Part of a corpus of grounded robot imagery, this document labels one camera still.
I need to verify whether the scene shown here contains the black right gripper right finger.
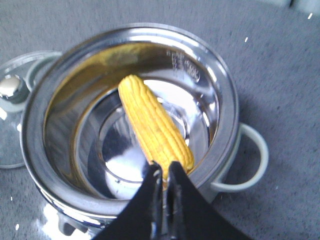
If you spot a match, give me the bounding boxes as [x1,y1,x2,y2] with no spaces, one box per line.
[166,161,250,240]

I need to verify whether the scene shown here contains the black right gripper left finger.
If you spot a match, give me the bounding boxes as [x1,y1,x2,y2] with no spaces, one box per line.
[94,162,163,240]

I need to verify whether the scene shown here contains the yellow corn cob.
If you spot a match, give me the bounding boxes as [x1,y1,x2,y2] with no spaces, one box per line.
[118,74,195,180]

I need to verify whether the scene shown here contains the glass pot lid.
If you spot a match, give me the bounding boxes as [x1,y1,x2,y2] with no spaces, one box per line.
[0,50,62,169]

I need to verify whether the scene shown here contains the pale green electric cooking pot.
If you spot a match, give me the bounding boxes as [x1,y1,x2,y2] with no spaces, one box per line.
[20,23,269,236]

